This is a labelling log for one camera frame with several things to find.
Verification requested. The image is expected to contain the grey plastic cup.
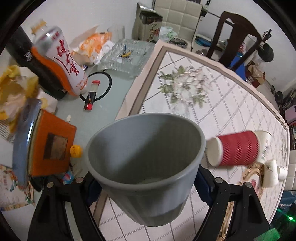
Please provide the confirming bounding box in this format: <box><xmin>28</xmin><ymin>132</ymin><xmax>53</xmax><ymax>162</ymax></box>
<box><xmin>84</xmin><ymin>113</ymin><xmax>206</xmax><ymax>227</ymax></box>

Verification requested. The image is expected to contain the white speckled paper cup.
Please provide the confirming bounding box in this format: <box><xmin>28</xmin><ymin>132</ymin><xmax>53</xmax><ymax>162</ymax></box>
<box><xmin>262</xmin><ymin>159</ymin><xmax>279</xmax><ymax>188</ymax></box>

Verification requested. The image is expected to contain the white paper cup right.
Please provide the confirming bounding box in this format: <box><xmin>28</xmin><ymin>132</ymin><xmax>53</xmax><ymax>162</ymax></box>
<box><xmin>277</xmin><ymin>166</ymin><xmax>288</xmax><ymax>182</ymax></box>

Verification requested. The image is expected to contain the red ribbed paper cup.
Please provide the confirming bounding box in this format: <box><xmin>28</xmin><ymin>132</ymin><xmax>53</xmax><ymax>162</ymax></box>
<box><xmin>206</xmin><ymin>131</ymin><xmax>259</xmax><ymax>167</ymax></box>

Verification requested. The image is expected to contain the white paper cup with print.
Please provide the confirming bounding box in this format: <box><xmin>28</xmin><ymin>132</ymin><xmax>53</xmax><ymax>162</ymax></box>
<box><xmin>255</xmin><ymin>131</ymin><xmax>273</xmax><ymax>165</ymax></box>

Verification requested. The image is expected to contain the colourful printed packet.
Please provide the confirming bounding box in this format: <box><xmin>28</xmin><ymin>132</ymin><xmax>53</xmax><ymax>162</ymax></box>
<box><xmin>0</xmin><ymin>165</ymin><xmax>35</xmax><ymax>211</ymax></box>

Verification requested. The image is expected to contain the yellow bottle cap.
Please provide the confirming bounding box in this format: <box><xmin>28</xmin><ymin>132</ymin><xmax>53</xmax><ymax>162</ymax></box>
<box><xmin>70</xmin><ymin>145</ymin><xmax>83</xmax><ymax>158</ymax></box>

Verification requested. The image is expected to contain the orange box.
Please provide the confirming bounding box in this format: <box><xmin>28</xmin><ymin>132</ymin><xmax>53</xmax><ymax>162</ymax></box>
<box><xmin>28</xmin><ymin>109</ymin><xmax>77</xmax><ymax>177</ymax></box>

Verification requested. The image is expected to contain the pink suitcase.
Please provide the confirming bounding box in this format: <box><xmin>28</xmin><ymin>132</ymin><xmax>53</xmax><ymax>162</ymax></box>
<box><xmin>285</xmin><ymin>105</ymin><xmax>296</xmax><ymax>124</ymax></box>

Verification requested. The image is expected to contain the small dumbbell on floor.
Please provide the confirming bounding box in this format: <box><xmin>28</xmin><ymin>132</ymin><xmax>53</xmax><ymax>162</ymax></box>
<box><xmin>270</xmin><ymin>85</ymin><xmax>283</xmax><ymax>104</ymax></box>

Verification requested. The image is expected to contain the red black lighter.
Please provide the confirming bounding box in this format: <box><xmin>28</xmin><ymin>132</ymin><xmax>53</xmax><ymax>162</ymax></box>
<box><xmin>84</xmin><ymin>80</ymin><xmax>100</xmax><ymax>110</ymax></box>

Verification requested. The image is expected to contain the yellow plastic bag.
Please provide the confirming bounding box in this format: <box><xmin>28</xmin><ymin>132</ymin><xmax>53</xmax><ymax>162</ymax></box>
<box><xmin>1</xmin><ymin>65</ymin><xmax>39</xmax><ymax>133</ymax></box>

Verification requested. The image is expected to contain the cardboard box on floor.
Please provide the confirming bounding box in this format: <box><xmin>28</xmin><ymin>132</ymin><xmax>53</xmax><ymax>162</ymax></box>
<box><xmin>245</xmin><ymin>64</ymin><xmax>266</xmax><ymax>88</ymax></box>

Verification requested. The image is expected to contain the blue weight bench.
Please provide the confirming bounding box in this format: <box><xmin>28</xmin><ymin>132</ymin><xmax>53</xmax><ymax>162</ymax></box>
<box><xmin>229</xmin><ymin>52</ymin><xmax>247</xmax><ymax>82</ymax></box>

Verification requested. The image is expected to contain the floral diamond pattern tablecloth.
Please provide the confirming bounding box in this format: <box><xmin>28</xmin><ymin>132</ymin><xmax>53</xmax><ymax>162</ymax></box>
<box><xmin>94</xmin><ymin>50</ymin><xmax>290</xmax><ymax>240</ymax></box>

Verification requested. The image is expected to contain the dark wooden chair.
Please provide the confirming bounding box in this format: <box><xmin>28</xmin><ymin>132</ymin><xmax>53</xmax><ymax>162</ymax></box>
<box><xmin>206</xmin><ymin>11</ymin><xmax>262</xmax><ymax>71</ymax></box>

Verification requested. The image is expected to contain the orange white snack bag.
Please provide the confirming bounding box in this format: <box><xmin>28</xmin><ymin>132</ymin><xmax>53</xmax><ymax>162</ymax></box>
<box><xmin>69</xmin><ymin>25</ymin><xmax>114</xmax><ymax>65</ymax></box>

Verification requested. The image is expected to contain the orange white drink bottle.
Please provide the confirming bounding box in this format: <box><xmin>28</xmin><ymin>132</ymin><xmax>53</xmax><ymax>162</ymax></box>
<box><xmin>31</xmin><ymin>21</ymin><xmax>88</xmax><ymax>96</ymax></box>

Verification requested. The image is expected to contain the black bottle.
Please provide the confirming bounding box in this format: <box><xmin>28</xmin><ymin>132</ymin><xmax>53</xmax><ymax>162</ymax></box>
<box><xmin>6</xmin><ymin>27</ymin><xmax>67</xmax><ymax>99</ymax></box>

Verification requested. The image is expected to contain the clear glass tray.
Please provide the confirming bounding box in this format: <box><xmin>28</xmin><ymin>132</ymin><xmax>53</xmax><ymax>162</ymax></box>
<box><xmin>98</xmin><ymin>39</ymin><xmax>155</xmax><ymax>77</ymax></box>

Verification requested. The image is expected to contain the green white plastic bag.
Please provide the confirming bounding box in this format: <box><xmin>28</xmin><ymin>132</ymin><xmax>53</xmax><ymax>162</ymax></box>
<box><xmin>159</xmin><ymin>26</ymin><xmax>177</xmax><ymax>43</ymax></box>

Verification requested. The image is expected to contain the cream padded chair left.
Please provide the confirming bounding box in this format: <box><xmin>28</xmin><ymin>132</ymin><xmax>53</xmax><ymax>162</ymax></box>
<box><xmin>154</xmin><ymin>0</ymin><xmax>203</xmax><ymax>51</ymax></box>

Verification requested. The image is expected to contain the dark printed gift box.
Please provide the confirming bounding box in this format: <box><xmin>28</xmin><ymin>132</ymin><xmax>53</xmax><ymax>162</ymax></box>
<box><xmin>132</xmin><ymin>2</ymin><xmax>163</xmax><ymax>43</ymax></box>

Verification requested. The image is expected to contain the black cable loop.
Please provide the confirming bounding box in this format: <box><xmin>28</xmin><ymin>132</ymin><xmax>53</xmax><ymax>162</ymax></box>
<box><xmin>79</xmin><ymin>71</ymin><xmax>113</xmax><ymax>103</ymax></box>

